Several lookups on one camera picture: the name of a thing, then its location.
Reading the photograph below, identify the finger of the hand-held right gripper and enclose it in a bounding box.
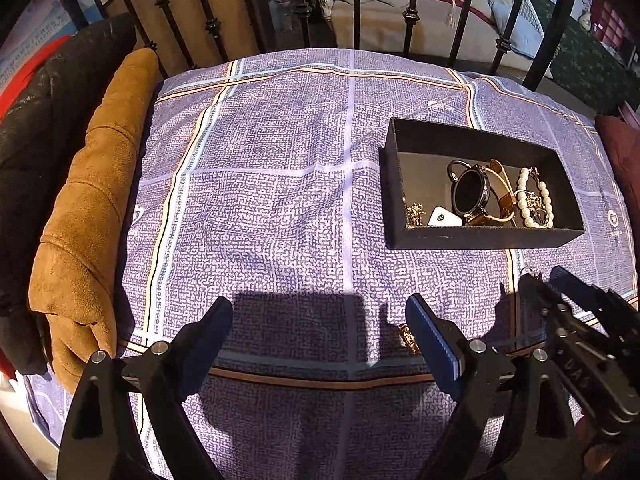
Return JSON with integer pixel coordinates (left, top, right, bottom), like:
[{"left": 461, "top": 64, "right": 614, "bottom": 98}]
[
  {"left": 549, "top": 265, "right": 622, "bottom": 322},
  {"left": 517, "top": 273, "right": 572, "bottom": 334}
]

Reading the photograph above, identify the black iron bed frame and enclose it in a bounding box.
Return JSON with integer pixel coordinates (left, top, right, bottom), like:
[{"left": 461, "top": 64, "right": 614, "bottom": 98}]
[{"left": 54, "top": 0, "right": 587, "bottom": 92}]

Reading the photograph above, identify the cream sofa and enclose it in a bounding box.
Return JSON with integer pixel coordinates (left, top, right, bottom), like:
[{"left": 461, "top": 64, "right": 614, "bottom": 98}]
[{"left": 325, "top": 0, "right": 547, "bottom": 62}]

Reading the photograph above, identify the black puffer jacket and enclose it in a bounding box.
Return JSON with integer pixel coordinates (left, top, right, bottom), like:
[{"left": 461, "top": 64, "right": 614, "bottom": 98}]
[{"left": 0, "top": 12, "right": 137, "bottom": 376}]

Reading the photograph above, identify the black cardboard box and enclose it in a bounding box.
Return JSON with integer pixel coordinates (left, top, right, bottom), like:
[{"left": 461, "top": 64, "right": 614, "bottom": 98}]
[{"left": 382, "top": 117, "right": 586, "bottom": 251}]

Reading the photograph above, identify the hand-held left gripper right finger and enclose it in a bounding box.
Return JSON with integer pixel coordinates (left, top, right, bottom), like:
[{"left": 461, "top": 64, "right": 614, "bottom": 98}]
[{"left": 405, "top": 294, "right": 591, "bottom": 480}]

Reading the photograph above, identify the gold wrist watch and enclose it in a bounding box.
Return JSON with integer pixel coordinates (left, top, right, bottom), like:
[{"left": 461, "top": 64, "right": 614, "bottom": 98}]
[{"left": 451, "top": 159, "right": 519, "bottom": 227}]

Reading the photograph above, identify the red puffer jacket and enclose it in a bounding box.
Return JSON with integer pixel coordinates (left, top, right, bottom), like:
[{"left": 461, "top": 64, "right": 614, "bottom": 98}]
[{"left": 0, "top": 34, "right": 71, "bottom": 113}]

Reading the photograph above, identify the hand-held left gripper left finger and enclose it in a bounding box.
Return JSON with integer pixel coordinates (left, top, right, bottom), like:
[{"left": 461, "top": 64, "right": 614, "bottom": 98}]
[{"left": 57, "top": 296, "right": 235, "bottom": 480}]

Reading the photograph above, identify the wall poster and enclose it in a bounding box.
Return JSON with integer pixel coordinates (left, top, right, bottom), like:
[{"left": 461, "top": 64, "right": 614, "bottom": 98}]
[{"left": 0, "top": 0, "right": 93, "bottom": 91}]

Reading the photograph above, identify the red cabinet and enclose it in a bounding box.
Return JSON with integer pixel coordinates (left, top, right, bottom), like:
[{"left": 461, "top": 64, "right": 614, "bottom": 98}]
[{"left": 591, "top": 0, "right": 634, "bottom": 57}]

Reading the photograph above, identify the wooden board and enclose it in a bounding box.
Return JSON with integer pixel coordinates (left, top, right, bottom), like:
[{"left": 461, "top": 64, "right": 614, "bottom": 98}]
[{"left": 105, "top": 0, "right": 312, "bottom": 77}]

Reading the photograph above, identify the light blue pillow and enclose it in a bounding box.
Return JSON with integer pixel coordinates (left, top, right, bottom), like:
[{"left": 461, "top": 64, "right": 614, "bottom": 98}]
[{"left": 487, "top": 0, "right": 546, "bottom": 47}]

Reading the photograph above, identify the maroon jacket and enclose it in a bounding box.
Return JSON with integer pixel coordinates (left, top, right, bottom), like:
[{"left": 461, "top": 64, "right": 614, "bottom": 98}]
[{"left": 594, "top": 114, "right": 640, "bottom": 197}]

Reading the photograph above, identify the person's right hand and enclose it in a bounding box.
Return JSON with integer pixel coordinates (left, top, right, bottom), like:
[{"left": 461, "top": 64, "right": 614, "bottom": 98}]
[{"left": 575, "top": 411, "right": 640, "bottom": 480}]

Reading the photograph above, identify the blue plaid bedsheet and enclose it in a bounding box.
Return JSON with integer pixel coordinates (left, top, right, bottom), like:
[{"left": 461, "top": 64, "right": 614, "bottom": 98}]
[{"left": 25, "top": 47, "right": 640, "bottom": 480}]

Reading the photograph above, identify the white pearl bracelet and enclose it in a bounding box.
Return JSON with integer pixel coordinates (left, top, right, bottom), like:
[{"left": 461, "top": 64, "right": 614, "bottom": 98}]
[{"left": 514, "top": 166, "right": 556, "bottom": 230}]

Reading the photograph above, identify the tan suede jacket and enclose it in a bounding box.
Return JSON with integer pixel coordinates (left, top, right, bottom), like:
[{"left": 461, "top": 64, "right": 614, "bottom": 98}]
[{"left": 27, "top": 47, "right": 162, "bottom": 395}]

